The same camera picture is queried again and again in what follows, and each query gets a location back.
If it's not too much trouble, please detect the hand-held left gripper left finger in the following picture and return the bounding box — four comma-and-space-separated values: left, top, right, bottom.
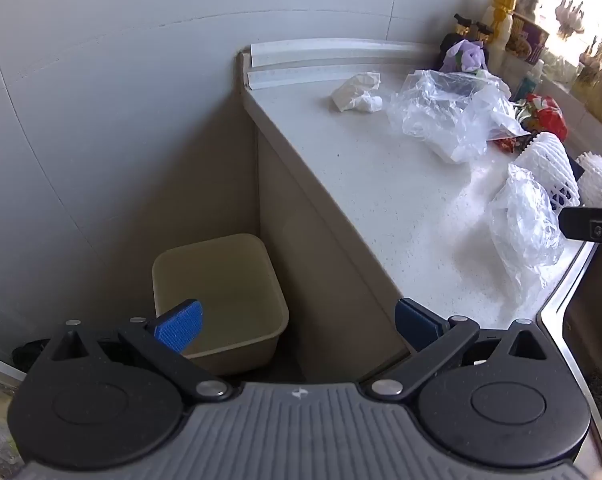
46, 299, 233, 403

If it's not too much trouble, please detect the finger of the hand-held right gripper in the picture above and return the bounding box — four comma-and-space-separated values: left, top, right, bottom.
558, 205, 602, 276

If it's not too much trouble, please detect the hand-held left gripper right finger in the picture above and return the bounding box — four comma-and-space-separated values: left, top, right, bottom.
362, 297, 557, 403

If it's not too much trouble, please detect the beige plastic trash bin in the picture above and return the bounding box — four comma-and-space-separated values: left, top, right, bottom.
152, 233, 290, 377

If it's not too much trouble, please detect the purple disposable glove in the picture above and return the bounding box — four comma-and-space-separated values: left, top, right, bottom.
441, 39, 487, 75

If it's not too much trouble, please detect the white foam fruit net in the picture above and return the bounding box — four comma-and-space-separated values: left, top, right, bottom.
576, 151, 602, 209
508, 131, 580, 211

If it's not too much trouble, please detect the crumpled clear plastic bag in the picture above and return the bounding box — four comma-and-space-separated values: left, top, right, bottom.
488, 162, 568, 311

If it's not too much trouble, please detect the stainless steel sink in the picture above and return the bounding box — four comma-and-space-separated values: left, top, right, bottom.
536, 240, 602, 466

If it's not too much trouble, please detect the red printed snack wrapper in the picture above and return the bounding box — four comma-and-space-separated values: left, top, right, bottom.
514, 92, 568, 143

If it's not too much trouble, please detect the kitchen counter cabinet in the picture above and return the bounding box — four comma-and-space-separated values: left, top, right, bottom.
253, 125, 412, 383

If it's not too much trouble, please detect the clear spray bottle blue label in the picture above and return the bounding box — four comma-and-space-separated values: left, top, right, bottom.
521, 59, 546, 93

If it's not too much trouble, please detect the dark cloth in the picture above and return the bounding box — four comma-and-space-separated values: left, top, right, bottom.
12, 338, 52, 373

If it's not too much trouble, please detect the small glass of sprouting garlic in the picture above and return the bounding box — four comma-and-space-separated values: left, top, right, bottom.
575, 40, 599, 86

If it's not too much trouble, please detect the large clear plastic bag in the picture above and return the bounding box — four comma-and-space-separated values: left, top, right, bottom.
385, 67, 531, 164

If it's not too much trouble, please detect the purple instant noodle cup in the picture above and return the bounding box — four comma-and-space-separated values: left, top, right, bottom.
508, 12, 552, 63

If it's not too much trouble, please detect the garlic bunch in glass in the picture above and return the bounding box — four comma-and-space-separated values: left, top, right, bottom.
554, 0, 587, 41

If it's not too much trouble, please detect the white bottle yellow cap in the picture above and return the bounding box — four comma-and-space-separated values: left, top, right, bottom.
481, 0, 519, 73

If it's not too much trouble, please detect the black bottle gold collar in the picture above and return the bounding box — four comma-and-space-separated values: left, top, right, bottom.
440, 12, 474, 53
474, 22, 497, 68

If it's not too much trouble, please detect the crumpled white tissue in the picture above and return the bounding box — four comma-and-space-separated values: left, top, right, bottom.
330, 72, 383, 114

